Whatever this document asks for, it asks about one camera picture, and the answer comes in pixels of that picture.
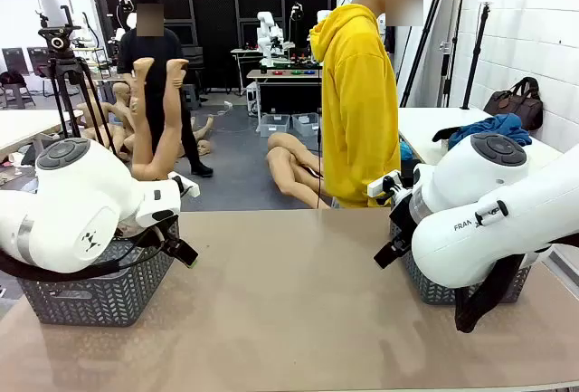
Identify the background table with coloured items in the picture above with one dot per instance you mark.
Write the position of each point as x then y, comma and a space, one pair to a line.
285, 75

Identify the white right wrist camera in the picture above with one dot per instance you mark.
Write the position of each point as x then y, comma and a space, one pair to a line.
382, 185

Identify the tan mannequin lower body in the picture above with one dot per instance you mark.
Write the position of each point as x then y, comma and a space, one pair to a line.
289, 165

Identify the tan mannequin head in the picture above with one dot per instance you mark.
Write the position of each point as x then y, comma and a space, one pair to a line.
204, 147

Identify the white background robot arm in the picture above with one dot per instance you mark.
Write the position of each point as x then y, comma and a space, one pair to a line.
267, 34

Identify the black leaning stand pole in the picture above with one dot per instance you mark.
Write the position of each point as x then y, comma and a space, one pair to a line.
454, 43

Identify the person in black clothes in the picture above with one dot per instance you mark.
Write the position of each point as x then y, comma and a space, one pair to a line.
158, 70

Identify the black upright light stand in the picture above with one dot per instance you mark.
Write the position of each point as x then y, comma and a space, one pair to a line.
475, 57

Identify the blue garment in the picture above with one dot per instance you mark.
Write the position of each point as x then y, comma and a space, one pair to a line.
490, 131

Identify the clear plastic storage bin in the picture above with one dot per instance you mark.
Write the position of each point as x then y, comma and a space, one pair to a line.
305, 124
273, 125

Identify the dark chair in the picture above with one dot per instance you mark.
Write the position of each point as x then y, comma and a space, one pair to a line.
18, 84

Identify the grey plastic woven basket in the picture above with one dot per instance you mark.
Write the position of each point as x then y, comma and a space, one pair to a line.
434, 292
90, 301

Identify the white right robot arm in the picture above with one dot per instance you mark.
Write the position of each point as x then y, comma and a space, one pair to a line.
475, 247

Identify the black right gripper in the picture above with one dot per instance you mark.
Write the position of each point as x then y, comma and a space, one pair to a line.
402, 222

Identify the tan mannequin legs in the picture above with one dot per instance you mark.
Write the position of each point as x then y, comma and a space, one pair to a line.
154, 138

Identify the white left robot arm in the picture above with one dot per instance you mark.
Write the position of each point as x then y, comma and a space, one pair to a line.
68, 211

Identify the tan lying mannequin torso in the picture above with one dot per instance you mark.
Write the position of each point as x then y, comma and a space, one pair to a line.
199, 127

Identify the brown leather bag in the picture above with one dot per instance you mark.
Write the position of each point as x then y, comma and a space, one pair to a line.
515, 104

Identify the person in yellow hoodie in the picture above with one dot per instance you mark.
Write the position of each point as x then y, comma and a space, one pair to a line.
357, 116

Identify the white and black background robot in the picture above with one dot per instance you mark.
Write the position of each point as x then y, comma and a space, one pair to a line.
124, 7

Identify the black tripod with camera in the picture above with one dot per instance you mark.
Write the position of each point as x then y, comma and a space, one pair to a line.
59, 41

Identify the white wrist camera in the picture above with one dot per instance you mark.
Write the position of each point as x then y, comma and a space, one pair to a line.
185, 188
382, 185

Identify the cyan cloth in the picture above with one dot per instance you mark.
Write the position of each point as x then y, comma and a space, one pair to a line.
405, 150

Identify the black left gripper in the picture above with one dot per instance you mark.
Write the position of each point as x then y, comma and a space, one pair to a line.
167, 233

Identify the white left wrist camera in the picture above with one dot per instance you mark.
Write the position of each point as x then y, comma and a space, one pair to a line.
185, 188

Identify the black leaning tripod poles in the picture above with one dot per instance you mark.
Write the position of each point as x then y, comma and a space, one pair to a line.
425, 36

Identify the white table with brown bag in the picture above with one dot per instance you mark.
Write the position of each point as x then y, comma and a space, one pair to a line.
429, 129

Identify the tan bald mannequin torso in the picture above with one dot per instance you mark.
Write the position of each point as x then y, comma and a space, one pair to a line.
120, 98

